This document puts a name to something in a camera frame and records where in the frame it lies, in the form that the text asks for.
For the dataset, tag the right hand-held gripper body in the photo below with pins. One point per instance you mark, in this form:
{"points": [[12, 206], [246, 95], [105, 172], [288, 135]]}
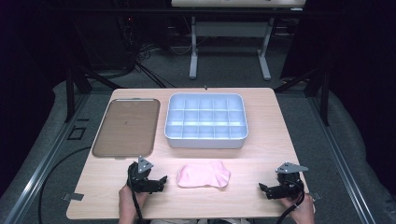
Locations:
{"points": [[289, 183]]}

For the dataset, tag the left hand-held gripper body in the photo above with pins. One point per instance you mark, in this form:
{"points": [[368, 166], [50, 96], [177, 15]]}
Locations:
{"points": [[137, 179]]}

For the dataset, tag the pink cloth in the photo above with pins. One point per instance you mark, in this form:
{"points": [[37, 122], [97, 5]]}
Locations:
{"points": [[202, 175]]}

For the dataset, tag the person's left hand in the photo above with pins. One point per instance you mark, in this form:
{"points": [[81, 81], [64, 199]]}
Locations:
{"points": [[127, 200]]}

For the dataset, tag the person's right hand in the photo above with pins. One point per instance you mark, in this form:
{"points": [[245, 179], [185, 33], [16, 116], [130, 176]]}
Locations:
{"points": [[303, 210]]}

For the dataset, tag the brown tray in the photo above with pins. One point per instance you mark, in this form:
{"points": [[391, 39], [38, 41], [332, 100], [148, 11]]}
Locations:
{"points": [[127, 127]]}

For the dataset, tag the person's clothing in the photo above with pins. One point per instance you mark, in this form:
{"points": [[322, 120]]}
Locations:
{"points": [[199, 221]]}

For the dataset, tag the white compartment storage box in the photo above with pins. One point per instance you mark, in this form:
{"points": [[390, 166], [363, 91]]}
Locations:
{"points": [[206, 119]]}

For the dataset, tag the black metal stand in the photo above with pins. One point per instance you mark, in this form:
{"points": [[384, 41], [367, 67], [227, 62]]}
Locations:
{"points": [[317, 90], [77, 87]]}

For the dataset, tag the desk with white legs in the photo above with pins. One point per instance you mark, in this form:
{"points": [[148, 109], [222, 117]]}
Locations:
{"points": [[230, 31]]}

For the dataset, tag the grey metal table bracket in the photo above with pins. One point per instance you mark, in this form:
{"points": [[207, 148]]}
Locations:
{"points": [[316, 196], [73, 196]]}

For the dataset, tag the aluminium floor rail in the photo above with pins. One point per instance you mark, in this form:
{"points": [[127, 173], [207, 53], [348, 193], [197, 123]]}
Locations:
{"points": [[40, 165], [342, 161]]}

